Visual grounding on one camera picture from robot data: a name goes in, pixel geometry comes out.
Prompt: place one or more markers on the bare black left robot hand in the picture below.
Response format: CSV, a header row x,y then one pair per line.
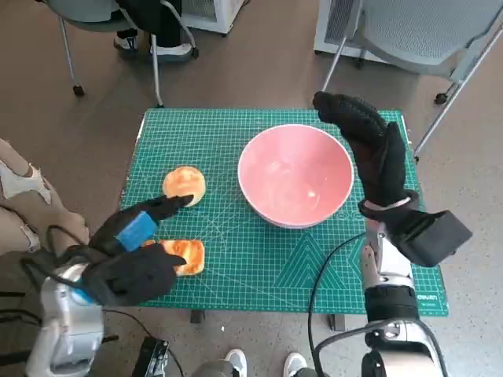
x,y
135,231

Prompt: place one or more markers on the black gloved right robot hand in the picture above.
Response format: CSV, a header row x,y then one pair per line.
x,y
381,165

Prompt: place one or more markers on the rectangular toy bread loaf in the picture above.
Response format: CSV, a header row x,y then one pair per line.
x,y
192,251

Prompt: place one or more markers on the round toy bread bun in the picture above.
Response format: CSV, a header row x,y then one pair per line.
x,y
182,182

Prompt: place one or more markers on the pink bowl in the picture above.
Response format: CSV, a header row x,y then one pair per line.
x,y
294,176

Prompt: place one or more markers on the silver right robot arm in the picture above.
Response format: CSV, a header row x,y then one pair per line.
x,y
387,267

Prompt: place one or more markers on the person in beige trousers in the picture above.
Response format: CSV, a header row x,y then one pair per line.
x,y
59,220

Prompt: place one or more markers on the green cutting mat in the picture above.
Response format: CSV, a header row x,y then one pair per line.
x,y
243,251

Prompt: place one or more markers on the black floor device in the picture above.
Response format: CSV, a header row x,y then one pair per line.
x,y
151,357

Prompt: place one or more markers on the empty grey mesh chair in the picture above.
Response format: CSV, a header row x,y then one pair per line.
x,y
412,31

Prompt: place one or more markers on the large white mesh cabinet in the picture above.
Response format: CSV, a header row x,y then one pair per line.
x,y
326,35

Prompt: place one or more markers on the white shoe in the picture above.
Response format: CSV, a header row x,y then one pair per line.
x,y
294,365
237,363

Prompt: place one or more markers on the grey chair with person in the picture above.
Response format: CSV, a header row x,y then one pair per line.
x,y
155,66

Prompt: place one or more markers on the person in black trousers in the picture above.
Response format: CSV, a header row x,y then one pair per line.
x,y
167,23

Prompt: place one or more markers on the small white mesh cabinet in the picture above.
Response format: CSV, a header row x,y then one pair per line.
x,y
220,15

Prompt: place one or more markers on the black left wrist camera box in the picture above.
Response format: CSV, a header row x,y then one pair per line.
x,y
133,286

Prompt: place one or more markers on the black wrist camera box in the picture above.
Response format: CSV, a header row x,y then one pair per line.
x,y
436,239
133,286

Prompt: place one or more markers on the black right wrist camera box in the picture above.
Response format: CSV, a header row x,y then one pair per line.
x,y
436,239

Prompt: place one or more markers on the black table bracket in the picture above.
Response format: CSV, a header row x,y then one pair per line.
x,y
336,323
197,316

